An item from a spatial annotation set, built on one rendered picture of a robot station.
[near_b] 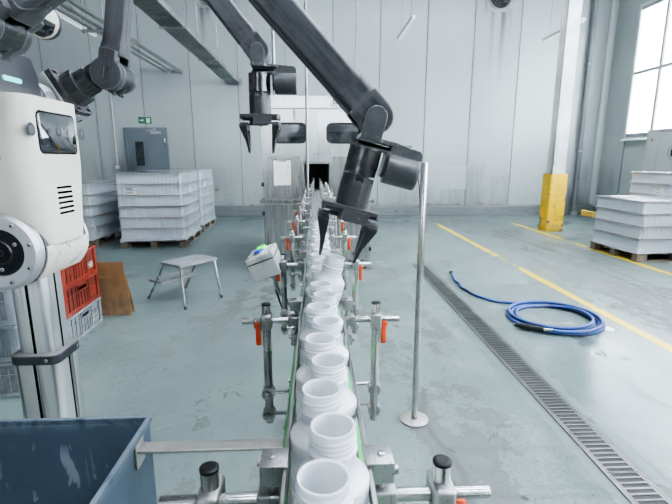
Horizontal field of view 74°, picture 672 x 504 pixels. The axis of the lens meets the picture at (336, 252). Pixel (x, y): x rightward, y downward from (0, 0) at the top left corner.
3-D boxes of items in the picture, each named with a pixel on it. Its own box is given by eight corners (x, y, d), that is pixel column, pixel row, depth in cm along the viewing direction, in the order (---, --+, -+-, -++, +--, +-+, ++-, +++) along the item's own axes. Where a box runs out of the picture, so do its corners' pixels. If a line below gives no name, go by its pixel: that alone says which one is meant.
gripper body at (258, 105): (243, 123, 122) (242, 94, 120) (280, 123, 122) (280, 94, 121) (239, 120, 116) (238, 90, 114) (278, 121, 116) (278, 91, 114)
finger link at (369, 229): (367, 270, 78) (381, 218, 76) (327, 260, 78) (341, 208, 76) (363, 261, 85) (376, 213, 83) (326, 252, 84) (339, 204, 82)
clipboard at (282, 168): (292, 186, 539) (291, 158, 532) (272, 186, 538) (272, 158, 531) (292, 185, 542) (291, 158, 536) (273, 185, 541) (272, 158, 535)
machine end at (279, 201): (373, 269, 564) (376, 96, 521) (262, 270, 558) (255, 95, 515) (360, 245, 720) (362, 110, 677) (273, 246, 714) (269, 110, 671)
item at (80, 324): (70, 349, 328) (66, 320, 324) (11, 351, 324) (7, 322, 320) (104, 320, 387) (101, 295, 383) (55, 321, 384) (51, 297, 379)
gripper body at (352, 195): (377, 225, 77) (389, 183, 75) (320, 210, 76) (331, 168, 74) (373, 220, 83) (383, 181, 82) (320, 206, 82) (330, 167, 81)
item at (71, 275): (63, 291, 320) (59, 261, 315) (3, 292, 316) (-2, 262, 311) (99, 270, 379) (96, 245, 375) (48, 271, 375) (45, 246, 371)
